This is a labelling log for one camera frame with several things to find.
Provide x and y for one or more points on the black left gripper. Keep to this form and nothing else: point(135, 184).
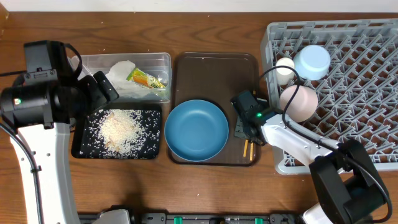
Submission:
point(99, 98)

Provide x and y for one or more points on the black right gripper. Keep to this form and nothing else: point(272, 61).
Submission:
point(239, 128)

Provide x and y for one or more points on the white napkin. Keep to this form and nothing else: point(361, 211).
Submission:
point(117, 77)

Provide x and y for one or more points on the wooden chopstick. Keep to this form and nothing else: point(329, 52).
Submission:
point(251, 151)
point(245, 147)

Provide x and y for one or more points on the green yellow snack wrapper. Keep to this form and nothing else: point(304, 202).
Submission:
point(142, 78)

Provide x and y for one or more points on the rice leftovers pile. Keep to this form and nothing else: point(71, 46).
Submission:
point(121, 132)

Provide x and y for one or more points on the cream plastic cup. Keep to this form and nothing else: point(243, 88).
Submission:
point(284, 75)

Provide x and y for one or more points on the pink bowl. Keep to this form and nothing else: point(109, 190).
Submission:
point(303, 105)

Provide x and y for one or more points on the dark blue plate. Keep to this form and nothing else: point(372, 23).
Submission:
point(196, 130)

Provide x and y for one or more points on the light blue small bowl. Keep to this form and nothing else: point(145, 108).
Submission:
point(312, 62)

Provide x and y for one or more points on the grey dishwasher rack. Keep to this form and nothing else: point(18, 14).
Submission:
point(357, 99)

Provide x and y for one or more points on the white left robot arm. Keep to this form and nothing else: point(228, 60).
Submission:
point(37, 117)

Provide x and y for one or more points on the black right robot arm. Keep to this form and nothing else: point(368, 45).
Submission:
point(348, 185)

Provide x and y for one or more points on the black tray bin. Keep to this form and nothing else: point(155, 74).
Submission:
point(155, 149)

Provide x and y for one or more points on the brown serving tray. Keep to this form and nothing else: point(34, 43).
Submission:
point(217, 77)

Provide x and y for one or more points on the clear plastic bin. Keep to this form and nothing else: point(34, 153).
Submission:
point(156, 64)

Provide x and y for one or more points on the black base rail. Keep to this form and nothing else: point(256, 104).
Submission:
point(162, 218)

